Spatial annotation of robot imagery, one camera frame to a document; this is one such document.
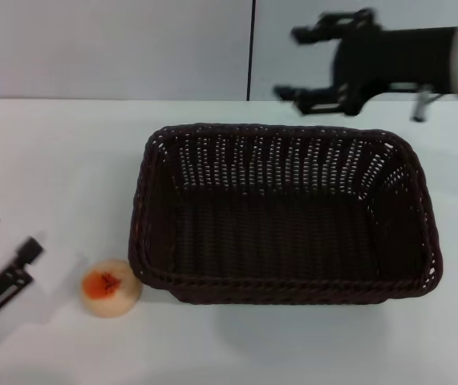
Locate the beige bun with orange top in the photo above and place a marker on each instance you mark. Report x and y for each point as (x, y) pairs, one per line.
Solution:
(110, 290)

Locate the dark brown wicker basket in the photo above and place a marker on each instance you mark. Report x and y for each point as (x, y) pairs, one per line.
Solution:
(284, 248)

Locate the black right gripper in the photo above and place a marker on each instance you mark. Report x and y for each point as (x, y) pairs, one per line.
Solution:
(393, 56)

